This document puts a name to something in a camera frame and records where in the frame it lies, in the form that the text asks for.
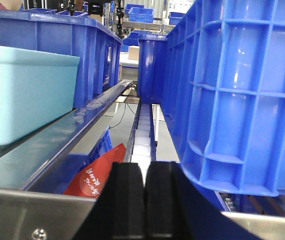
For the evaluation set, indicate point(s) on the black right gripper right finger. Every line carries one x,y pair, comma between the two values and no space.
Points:
176,210

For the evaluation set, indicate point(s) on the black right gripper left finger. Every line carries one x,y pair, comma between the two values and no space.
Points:
119,211

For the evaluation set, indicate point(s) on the light teal plastic bin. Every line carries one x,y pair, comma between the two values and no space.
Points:
36,88

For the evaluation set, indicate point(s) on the small blue bin below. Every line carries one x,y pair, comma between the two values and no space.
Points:
58,178

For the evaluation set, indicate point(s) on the red printed package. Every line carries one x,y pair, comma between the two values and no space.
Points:
90,181

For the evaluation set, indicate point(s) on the white roller track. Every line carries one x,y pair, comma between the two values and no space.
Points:
141,141

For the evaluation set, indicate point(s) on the large blue crate right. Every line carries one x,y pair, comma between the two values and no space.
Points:
224,95

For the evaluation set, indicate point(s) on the large blue crate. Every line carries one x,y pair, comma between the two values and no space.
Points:
224,95
79,35

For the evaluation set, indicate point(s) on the blue crate behind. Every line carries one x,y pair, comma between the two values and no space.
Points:
151,67

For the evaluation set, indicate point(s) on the cardboard box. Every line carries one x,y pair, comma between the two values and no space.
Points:
133,52

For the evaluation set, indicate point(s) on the large blue crate left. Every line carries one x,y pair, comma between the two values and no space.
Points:
79,35

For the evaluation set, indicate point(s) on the steel front frame bar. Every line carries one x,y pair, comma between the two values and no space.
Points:
22,212

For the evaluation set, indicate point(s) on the steel conveyor rail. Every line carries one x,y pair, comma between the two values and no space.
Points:
24,165

